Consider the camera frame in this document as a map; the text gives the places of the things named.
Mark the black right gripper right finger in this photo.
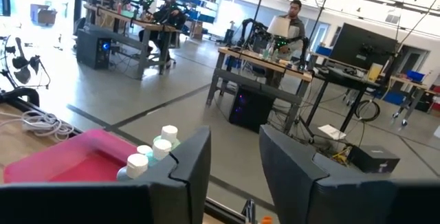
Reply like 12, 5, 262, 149
258, 124, 440, 224

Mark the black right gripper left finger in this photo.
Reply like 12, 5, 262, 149
0, 125, 212, 224

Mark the green paint bottle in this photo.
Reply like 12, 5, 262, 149
153, 124, 182, 151

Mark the pink plastic bin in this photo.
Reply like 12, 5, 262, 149
3, 128, 152, 183

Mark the black floor box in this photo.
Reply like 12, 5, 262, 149
346, 144, 402, 174

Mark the white paper sheet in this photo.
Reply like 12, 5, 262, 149
318, 124, 347, 141

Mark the black desk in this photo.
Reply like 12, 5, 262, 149
307, 64, 382, 134

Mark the black computer tower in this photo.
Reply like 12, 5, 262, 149
76, 27, 113, 70
228, 86, 276, 134

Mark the blue storage bin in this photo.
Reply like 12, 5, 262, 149
406, 69, 426, 82

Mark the black monitor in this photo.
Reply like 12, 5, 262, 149
329, 22, 399, 72

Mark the black floor fan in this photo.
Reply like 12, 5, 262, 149
0, 35, 52, 91

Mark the white shade desk lamp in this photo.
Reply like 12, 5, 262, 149
267, 15, 292, 38

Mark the cardboard box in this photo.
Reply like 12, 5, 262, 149
36, 9, 58, 25

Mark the person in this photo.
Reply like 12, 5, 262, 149
274, 0, 307, 60
139, 0, 188, 67

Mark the black cable coil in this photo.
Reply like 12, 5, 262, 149
355, 99, 382, 122

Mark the white power cable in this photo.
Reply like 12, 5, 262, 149
0, 109, 75, 142

